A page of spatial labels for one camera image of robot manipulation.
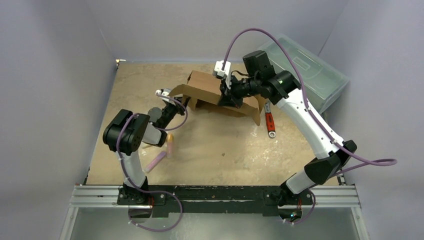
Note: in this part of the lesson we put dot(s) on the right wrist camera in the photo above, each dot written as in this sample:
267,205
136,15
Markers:
222,71

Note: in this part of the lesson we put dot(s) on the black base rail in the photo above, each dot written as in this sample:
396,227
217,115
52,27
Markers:
267,200

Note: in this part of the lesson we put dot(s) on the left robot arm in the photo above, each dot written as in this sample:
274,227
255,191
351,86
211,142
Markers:
124,135

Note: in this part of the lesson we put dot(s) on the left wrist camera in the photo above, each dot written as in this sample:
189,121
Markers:
163,93

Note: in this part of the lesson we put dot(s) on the translucent green plastic toolbox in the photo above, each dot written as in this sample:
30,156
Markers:
324,84

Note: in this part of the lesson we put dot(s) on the aluminium frame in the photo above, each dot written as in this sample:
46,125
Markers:
105,196

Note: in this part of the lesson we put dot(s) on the orange pink highlighter marker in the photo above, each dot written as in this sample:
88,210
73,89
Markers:
169,145

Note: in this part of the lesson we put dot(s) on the red handled adjustable wrench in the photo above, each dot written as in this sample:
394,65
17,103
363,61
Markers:
269,120

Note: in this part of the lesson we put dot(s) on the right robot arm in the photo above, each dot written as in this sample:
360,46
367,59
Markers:
285,92

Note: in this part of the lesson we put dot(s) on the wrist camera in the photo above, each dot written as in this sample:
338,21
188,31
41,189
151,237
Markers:
222,71
163,93

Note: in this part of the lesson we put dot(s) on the brown cardboard box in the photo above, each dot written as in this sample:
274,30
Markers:
203,90

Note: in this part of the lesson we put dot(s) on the purple highlighter marker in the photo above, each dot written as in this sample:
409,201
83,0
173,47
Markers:
155,161

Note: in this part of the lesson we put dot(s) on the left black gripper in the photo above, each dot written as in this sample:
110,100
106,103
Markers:
179,109

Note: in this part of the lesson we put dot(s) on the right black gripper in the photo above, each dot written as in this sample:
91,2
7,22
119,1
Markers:
227,93

